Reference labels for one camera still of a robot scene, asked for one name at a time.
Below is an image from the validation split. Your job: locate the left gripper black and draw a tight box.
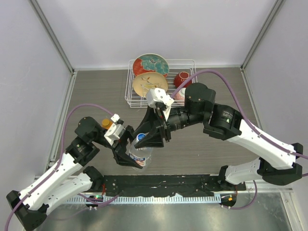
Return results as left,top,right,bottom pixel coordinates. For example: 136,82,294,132
92,125,143,167

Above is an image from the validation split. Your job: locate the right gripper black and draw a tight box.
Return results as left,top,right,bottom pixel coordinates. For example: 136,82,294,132
132,104,206,148

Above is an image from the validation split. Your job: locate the clear plastic water bottle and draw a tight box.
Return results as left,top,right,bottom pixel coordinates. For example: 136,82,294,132
128,138,154,170

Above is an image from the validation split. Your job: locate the orange juice bottle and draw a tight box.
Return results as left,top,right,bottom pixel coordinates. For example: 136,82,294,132
101,118,113,129

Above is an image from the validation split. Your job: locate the white bottle cap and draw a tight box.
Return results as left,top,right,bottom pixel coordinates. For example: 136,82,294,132
136,133,146,142

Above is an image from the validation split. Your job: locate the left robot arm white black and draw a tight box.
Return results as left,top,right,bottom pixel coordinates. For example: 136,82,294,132
6,114,139,231

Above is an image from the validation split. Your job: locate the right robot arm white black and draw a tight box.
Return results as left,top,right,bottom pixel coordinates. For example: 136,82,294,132
135,83,303,190

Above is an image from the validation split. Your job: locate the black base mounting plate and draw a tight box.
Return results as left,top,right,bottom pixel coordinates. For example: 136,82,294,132
74,174,246,197

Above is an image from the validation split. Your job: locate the pink patterned bowl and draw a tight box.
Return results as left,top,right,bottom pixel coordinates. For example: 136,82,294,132
174,88,186,104

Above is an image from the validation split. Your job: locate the beige bird plate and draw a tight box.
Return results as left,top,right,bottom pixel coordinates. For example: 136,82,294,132
132,72,168,97

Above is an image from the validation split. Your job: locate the red bowl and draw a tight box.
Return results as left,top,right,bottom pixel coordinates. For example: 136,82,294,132
173,71,190,88

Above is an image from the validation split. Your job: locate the red teal floral plate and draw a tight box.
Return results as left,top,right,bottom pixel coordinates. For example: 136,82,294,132
132,53,169,77

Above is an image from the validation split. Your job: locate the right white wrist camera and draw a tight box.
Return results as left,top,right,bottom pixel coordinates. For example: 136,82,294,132
146,88,174,121

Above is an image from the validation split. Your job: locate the white wire dish rack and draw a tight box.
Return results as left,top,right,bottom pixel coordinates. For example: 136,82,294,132
124,59,196,108

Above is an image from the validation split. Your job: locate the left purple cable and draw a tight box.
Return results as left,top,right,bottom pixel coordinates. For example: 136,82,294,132
4,103,121,231

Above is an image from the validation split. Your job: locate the white slotted cable duct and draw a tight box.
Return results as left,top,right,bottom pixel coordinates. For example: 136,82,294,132
62,194,221,205

